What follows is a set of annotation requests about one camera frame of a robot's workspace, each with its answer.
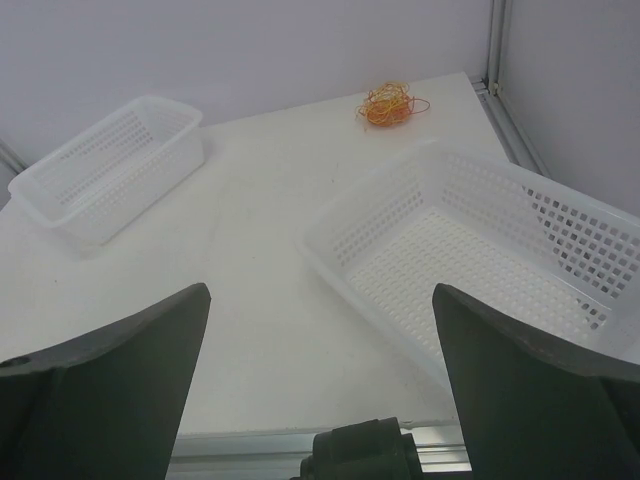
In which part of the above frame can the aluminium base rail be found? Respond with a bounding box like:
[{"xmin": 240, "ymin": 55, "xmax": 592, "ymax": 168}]
[{"xmin": 166, "ymin": 424, "xmax": 473, "ymax": 479}]

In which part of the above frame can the white right plastic basket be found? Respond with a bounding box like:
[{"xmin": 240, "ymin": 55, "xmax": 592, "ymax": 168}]
[{"xmin": 298, "ymin": 140, "xmax": 639, "ymax": 386}]

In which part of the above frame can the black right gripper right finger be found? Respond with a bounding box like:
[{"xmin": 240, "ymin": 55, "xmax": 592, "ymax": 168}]
[{"xmin": 432, "ymin": 284, "xmax": 639, "ymax": 479}]

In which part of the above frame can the white plastic basket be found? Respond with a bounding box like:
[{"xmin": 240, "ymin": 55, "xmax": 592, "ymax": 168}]
[
  {"xmin": 298, "ymin": 140, "xmax": 639, "ymax": 386},
  {"xmin": 8, "ymin": 96, "xmax": 204, "ymax": 247}
]

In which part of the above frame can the orange yellow cable pile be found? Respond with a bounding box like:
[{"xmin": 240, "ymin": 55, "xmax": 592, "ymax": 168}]
[{"xmin": 353, "ymin": 79, "xmax": 431, "ymax": 132}]

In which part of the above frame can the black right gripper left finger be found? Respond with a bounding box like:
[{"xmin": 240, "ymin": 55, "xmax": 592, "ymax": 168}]
[{"xmin": 1, "ymin": 283, "xmax": 211, "ymax": 479}]

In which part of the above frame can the white left plastic basket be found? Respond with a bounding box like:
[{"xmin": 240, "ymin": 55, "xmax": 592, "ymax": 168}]
[{"xmin": 8, "ymin": 96, "xmax": 204, "ymax": 247}]

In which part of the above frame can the aluminium frame post right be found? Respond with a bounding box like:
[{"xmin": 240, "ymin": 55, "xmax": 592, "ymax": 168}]
[{"xmin": 471, "ymin": 0, "xmax": 551, "ymax": 178}]

